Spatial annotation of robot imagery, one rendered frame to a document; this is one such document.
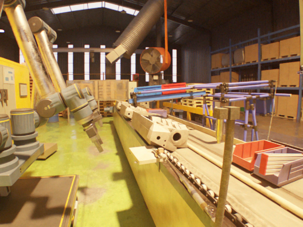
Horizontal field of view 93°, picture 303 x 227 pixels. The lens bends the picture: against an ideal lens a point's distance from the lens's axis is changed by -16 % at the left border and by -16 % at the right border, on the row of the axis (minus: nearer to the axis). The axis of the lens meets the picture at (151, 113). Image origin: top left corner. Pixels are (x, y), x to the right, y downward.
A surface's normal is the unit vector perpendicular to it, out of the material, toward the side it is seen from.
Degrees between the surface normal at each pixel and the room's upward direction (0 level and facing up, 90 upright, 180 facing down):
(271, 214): 0
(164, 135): 90
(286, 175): 92
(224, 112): 90
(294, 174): 92
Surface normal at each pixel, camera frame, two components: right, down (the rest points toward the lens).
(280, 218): 0.00, -0.99
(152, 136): 0.28, 0.12
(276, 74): -0.96, 0.04
